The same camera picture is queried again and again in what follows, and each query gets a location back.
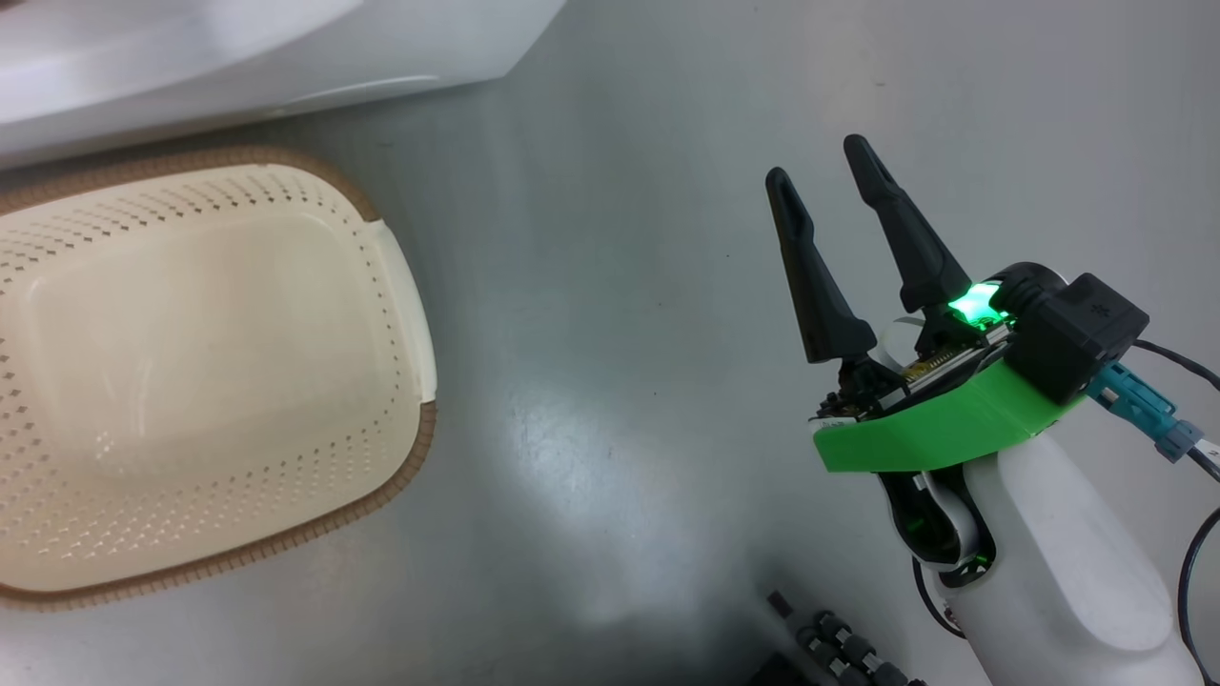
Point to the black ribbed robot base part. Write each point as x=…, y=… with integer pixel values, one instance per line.
x=839, y=648

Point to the cream perforated laundry basket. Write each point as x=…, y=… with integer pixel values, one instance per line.
x=191, y=381

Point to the white washing machine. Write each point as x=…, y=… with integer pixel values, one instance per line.
x=238, y=57

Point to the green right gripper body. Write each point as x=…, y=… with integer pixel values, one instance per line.
x=934, y=429

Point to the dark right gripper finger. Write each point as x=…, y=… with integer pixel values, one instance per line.
x=910, y=238
x=820, y=295

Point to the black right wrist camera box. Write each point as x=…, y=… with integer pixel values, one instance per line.
x=1077, y=329

